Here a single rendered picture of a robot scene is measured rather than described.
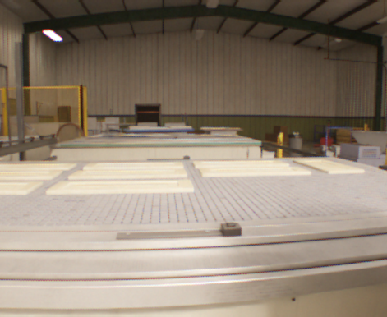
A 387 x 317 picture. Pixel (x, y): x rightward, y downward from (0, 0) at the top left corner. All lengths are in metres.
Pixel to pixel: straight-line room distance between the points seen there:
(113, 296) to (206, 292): 0.21
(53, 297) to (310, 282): 0.60
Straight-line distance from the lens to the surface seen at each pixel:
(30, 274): 0.78
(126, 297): 0.71
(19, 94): 4.07
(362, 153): 5.02
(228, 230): 0.82
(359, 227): 1.00
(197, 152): 4.80
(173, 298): 0.71
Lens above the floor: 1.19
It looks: 8 degrees down
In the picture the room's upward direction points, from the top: straight up
